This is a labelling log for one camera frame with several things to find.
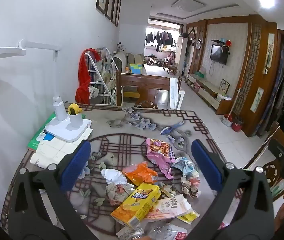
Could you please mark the printed wrapper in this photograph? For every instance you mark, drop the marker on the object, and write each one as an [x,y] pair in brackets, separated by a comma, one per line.
[117,193]

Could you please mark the clear plastic bag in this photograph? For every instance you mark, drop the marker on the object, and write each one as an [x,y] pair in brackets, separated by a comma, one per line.
[164,231]

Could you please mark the small framed painting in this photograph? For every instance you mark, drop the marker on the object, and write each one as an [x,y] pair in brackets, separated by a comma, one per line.
[257,100]

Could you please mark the silver wrapper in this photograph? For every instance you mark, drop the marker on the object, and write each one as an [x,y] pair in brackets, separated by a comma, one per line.
[129,233]

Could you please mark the framed geometric picture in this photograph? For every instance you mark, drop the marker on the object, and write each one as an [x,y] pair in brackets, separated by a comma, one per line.
[224,86]

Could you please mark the white biscuit stick packet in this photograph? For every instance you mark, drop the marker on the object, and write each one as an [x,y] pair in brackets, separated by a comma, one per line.
[172,205]

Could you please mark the round wall clock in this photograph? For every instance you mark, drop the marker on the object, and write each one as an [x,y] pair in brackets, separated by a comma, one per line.
[198,44]

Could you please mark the long television cabinet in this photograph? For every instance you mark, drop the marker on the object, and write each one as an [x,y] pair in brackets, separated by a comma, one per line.
[207,95]

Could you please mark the red canister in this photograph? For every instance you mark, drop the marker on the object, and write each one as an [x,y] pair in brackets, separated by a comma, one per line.
[237,127]

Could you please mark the green tissue box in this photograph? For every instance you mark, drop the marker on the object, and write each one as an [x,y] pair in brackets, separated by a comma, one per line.
[200,74]

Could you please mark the beige paper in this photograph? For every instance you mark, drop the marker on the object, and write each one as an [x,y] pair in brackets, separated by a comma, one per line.
[190,183]

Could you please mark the white coffee table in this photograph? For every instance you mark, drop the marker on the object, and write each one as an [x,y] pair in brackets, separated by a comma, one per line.
[182,100]

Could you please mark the white balance bike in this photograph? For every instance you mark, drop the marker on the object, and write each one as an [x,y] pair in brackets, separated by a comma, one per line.
[153,61]

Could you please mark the blue printed book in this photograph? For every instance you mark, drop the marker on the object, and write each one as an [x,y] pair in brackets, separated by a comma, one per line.
[49,137]

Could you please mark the white paper sheets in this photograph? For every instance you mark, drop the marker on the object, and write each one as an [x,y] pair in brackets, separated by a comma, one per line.
[49,152]

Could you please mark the yellow green wrapper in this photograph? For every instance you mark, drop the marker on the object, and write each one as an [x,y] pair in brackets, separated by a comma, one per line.
[189,216]

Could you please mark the white desk lamp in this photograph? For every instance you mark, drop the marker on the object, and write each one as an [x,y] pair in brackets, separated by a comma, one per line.
[67,130]

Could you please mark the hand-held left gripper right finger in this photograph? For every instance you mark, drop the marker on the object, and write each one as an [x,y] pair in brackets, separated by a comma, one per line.
[205,165]

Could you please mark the wall-mounted television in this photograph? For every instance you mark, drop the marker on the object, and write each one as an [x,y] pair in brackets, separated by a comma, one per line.
[219,54]

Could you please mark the tall scroll painting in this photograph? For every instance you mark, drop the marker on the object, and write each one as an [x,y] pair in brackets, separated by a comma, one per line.
[270,51]

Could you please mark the white plastic sheet roll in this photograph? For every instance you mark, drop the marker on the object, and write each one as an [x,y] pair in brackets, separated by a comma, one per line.
[175,92]

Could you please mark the white book rack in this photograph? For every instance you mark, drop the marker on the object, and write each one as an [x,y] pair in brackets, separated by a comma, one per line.
[104,80]

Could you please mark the yellow snack box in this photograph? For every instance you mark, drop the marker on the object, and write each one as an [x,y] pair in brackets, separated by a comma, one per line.
[134,205]

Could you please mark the pink snack wrapper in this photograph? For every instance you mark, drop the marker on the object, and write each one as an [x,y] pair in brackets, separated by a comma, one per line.
[162,158]

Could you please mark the hanging clothes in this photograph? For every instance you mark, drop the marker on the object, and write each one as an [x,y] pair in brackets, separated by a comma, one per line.
[162,38]

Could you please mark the red cloth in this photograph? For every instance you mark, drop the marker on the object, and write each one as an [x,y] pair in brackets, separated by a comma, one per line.
[83,80]

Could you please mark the black white plush toy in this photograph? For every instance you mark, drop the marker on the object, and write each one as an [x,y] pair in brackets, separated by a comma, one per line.
[121,47]

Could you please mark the blue white wrapper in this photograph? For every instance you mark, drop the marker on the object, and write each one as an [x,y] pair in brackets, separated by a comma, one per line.
[183,166]

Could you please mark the wooden chair with round carving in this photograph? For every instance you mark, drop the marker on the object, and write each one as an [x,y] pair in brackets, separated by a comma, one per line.
[274,177]

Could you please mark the red wall ornament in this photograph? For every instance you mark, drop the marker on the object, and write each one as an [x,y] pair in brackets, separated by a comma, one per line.
[229,43]

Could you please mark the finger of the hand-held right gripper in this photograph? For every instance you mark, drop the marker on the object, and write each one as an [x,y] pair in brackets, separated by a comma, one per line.
[278,148]

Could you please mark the green book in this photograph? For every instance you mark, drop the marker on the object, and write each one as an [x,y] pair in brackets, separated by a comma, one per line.
[35,140]

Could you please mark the orange snack bag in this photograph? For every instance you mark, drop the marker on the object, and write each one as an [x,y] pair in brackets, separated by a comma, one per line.
[142,173]

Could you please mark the colourful block toy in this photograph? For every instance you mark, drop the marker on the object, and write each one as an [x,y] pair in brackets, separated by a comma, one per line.
[135,68]

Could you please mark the square ceiling light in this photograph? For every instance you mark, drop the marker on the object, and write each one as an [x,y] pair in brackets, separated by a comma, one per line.
[188,4]

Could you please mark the small wooden chair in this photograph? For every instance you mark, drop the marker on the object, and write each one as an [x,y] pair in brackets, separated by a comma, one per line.
[170,68]

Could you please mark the carved wooden chair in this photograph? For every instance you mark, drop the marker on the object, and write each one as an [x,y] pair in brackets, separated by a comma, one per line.
[142,82]

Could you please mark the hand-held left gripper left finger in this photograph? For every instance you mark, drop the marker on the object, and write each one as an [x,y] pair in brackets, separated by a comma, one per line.
[78,162]

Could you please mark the yellow round gadget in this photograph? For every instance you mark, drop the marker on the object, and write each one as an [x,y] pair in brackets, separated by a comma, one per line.
[74,108]

